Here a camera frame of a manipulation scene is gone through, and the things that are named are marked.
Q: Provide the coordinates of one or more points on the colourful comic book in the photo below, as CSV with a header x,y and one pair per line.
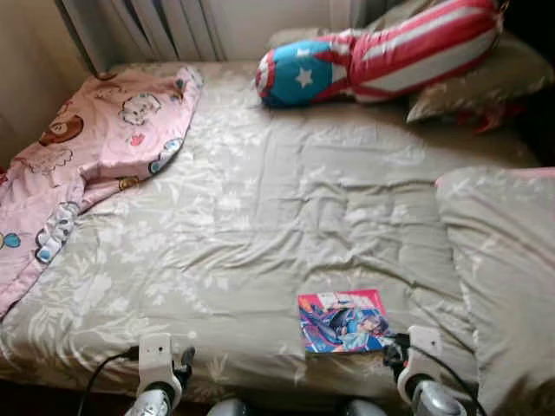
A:
x,y
342,322

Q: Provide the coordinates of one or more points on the pink cartoon print blanket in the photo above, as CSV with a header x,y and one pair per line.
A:
x,y
87,147

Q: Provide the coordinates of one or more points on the grey left robot leg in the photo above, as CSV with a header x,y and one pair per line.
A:
x,y
230,407

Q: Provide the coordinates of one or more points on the grey robot leg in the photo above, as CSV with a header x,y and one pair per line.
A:
x,y
364,407
230,407

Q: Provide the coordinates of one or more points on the grey right robot leg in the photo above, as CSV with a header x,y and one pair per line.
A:
x,y
364,407

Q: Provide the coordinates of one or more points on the folded grey floral quilt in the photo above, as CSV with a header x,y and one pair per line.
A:
x,y
503,277

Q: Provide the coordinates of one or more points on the grey floral duvet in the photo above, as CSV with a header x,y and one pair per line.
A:
x,y
260,217

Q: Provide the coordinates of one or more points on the red cloth item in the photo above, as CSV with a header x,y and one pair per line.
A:
x,y
492,120

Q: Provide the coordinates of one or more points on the grey floral pillow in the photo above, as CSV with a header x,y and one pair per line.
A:
x,y
503,82

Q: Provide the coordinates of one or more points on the red white blue bolster pillow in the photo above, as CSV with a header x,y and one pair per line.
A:
x,y
408,52

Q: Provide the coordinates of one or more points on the grey pleated curtain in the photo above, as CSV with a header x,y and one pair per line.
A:
x,y
347,13
130,26

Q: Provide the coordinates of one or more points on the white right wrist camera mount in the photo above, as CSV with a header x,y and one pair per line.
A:
x,y
425,351

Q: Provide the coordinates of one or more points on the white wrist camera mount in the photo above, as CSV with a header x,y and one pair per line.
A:
x,y
425,351
156,357

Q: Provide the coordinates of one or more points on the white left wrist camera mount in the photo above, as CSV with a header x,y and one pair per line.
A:
x,y
156,357

